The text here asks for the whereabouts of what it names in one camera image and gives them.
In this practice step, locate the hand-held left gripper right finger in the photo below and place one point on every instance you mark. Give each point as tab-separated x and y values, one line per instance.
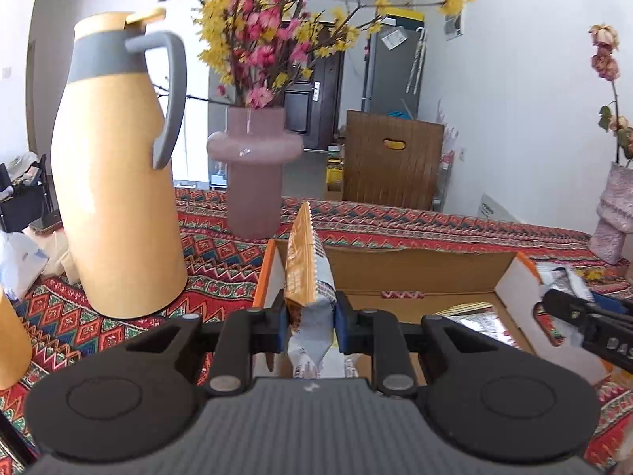
341	326

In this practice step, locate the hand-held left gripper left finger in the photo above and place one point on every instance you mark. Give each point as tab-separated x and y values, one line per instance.
283	326

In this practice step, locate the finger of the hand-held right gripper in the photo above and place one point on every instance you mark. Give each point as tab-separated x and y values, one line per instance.
568	307
615	306

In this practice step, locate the black and white snack packet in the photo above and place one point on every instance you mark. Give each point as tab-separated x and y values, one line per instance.
564	277

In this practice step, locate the orange snack packet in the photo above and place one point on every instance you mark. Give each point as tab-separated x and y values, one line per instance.
301	257

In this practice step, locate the red cardboard box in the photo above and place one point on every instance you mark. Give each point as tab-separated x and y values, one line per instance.
420	272

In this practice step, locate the fallen yellow petals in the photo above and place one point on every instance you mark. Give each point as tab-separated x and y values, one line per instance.
586	273

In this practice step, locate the patterned red tablecloth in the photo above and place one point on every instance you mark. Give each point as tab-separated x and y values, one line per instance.
222	267

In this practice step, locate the textured pink vase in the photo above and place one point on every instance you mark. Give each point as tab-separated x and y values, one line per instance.
613	217

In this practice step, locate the large white printed snack packet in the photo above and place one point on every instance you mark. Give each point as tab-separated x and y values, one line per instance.
474	324

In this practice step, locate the white flat carton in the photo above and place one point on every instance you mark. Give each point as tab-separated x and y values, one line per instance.
499	208

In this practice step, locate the smooth pink glass vase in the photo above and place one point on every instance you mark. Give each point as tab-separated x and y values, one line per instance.
252	193

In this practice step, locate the wooden chair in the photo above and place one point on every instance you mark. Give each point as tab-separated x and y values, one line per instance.
390	178

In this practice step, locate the dark door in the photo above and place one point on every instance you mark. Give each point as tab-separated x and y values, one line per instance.
306	114

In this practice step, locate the pale pink dried grass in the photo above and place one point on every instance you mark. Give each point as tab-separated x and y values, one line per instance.
445	123

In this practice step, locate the yellow thermos jug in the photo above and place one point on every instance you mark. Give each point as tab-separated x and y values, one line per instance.
113	183

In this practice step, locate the cream cloth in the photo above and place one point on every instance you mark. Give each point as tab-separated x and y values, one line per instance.
57	257

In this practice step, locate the dried rose bouquet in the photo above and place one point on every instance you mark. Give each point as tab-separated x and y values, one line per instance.
606	64

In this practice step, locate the grey refrigerator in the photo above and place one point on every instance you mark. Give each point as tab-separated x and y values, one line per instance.
390	79

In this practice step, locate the white plastic bag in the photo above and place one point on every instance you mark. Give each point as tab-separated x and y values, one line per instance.
20	262

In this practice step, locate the yellow ceramic mug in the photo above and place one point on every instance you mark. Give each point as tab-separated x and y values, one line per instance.
12	346

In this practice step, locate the white umbrella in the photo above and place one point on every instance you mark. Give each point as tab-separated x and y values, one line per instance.
418	59

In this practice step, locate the pink and yellow flower branches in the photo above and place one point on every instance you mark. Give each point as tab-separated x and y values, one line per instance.
257	34

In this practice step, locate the yellow box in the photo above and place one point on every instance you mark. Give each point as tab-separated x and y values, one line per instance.
410	16

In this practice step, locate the dark metal frame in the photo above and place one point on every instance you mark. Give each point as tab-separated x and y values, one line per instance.
24	203

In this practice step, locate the wall panel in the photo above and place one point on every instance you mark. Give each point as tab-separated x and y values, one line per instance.
453	27

